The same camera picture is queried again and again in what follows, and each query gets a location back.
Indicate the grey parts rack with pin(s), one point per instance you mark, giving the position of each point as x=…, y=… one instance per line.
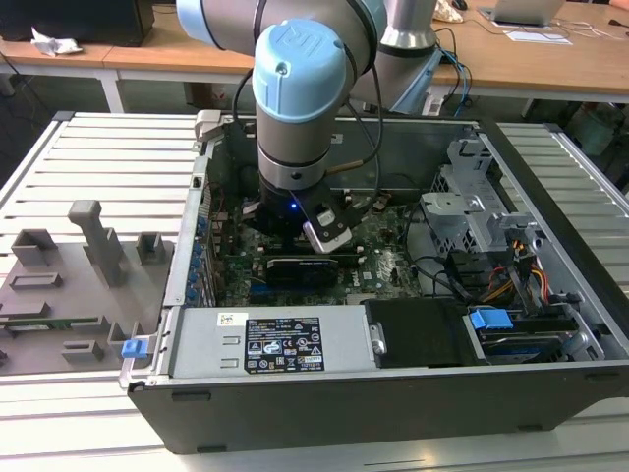
x=74, y=305

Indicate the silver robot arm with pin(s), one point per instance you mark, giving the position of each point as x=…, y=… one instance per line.
x=295, y=74

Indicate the black graphics card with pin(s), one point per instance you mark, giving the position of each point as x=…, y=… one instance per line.
x=302, y=273

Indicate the RAM slot white clips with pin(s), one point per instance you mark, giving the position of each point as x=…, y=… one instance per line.
x=285, y=251

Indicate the cardboard box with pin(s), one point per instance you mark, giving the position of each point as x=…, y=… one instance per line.
x=206, y=93

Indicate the beige crumpled bag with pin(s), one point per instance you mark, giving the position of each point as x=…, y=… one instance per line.
x=449, y=14

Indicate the green storage bin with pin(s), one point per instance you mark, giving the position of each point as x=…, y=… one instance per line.
x=597, y=128

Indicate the blue case latch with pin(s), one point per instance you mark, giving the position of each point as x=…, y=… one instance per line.
x=132, y=349

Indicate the hard disk drive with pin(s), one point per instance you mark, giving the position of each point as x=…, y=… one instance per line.
x=521, y=350

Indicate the metal disk bay cage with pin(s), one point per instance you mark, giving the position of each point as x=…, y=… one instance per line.
x=452, y=211

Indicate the black computer box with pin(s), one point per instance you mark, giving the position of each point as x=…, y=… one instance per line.
x=74, y=19

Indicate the green RAM stick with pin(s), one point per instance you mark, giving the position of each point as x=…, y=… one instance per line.
x=64, y=322

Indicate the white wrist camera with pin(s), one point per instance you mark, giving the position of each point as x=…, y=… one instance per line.
x=334, y=241

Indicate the silver power supply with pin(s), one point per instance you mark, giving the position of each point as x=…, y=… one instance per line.
x=206, y=344

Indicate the black grey PC case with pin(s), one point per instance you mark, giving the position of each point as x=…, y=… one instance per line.
x=344, y=418

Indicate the black plastic shroud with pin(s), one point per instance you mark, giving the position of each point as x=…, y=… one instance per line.
x=422, y=334

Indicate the green motherboard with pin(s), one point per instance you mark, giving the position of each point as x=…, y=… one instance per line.
x=383, y=246

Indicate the silver finned heatsink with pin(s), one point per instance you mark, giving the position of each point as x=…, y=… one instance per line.
x=355, y=299

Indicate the crumpled white paper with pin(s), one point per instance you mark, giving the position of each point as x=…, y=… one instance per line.
x=54, y=45

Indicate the silver laptop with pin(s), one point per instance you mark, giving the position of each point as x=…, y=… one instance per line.
x=526, y=10

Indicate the white paper sheet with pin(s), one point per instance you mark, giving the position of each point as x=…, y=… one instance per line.
x=535, y=37

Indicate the black computer mouse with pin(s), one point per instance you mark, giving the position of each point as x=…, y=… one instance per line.
x=460, y=4

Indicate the round coin cell battery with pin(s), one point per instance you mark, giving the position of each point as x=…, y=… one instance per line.
x=381, y=202

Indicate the black plastic bracket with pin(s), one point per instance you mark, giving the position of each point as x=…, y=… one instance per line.
x=467, y=275

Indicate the blue disk carrier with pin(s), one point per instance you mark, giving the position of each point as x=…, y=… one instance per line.
x=491, y=322

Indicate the long wooden desk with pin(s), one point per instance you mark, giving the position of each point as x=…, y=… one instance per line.
x=147, y=59

